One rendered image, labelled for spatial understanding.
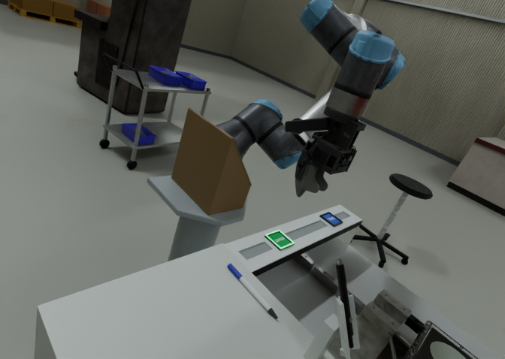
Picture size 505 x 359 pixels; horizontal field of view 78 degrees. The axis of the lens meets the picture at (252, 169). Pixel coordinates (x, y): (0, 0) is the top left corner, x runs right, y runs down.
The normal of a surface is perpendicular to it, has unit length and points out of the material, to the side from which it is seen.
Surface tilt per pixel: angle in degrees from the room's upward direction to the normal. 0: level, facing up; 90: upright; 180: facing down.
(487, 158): 90
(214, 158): 90
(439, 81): 90
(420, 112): 90
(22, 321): 0
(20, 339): 0
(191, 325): 0
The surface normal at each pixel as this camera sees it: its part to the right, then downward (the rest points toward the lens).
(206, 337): 0.31, -0.87
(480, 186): -0.69, 0.07
